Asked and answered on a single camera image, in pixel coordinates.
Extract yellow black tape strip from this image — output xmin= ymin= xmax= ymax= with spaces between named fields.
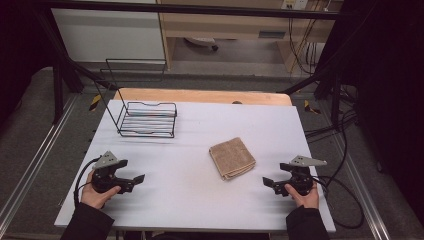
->
xmin=88 ymin=93 xmax=102 ymax=112
xmin=303 ymin=99 xmax=322 ymax=116

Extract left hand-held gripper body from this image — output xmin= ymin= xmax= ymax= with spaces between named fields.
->
xmin=91 ymin=150 xmax=135 ymax=195

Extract person's left hand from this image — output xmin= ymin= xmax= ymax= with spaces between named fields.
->
xmin=80 ymin=169 xmax=122 ymax=210

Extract person's right hand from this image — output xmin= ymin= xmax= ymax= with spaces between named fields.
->
xmin=284 ymin=182 xmax=320 ymax=210

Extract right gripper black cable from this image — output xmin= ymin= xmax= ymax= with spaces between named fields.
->
xmin=311 ymin=175 xmax=365 ymax=230

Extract black curtain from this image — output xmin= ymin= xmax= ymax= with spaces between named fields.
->
xmin=314 ymin=0 xmax=424 ymax=218
xmin=0 ymin=0 xmax=84 ymax=128

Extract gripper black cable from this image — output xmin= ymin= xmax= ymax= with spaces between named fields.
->
xmin=73 ymin=155 xmax=102 ymax=206
xmin=311 ymin=175 xmax=365 ymax=230

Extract wooden table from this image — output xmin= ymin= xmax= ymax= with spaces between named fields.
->
xmin=113 ymin=87 xmax=294 ymax=107

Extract black horizontal frame bar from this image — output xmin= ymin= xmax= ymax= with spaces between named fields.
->
xmin=33 ymin=0 xmax=349 ymax=21

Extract black frame post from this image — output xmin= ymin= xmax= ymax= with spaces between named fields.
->
xmin=330 ymin=71 xmax=343 ymax=132
xmin=52 ymin=61 xmax=65 ymax=125

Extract black floor cables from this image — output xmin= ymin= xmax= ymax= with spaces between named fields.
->
xmin=303 ymin=84 xmax=359 ymax=143

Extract black wire rack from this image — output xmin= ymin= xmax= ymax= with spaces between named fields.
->
xmin=94 ymin=58 xmax=178 ymax=139

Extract white cabinet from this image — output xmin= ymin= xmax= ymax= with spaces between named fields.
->
xmin=50 ymin=0 xmax=167 ymax=63

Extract white chair base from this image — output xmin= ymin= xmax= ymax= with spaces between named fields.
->
xmin=183 ymin=36 xmax=220 ymax=52

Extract light wooden desk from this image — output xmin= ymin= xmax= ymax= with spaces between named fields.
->
xmin=156 ymin=0 xmax=345 ymax=74

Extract white power strip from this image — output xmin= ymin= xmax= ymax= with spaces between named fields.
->
xmin=280 ymin=0 xmax=310 ymax=11

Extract white table board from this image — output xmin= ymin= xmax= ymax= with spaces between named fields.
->
xmin=54 ymin=99 xmax=337 ymax=234

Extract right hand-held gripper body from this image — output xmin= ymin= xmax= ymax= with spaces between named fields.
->
xmin=279 ymin=155 xmax=328 ymax=197

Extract hanging cables bundle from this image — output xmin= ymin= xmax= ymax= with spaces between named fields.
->
xmin=287 ymin=17 xmax=319 ymax=77

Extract aluminium floor rail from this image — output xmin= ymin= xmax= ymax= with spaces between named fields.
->
xmin=0 ymin=94 xmax=81 ymax=231
xmin=328 ymin=131 xmax=392 ymax=240

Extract beige towel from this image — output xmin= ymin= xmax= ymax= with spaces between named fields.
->
xmin=208 ymin=136 xmax=257 ymax=181

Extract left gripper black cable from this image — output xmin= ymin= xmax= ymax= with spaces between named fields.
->
xmin=73 ymin=155 xmax=102 ymax=206

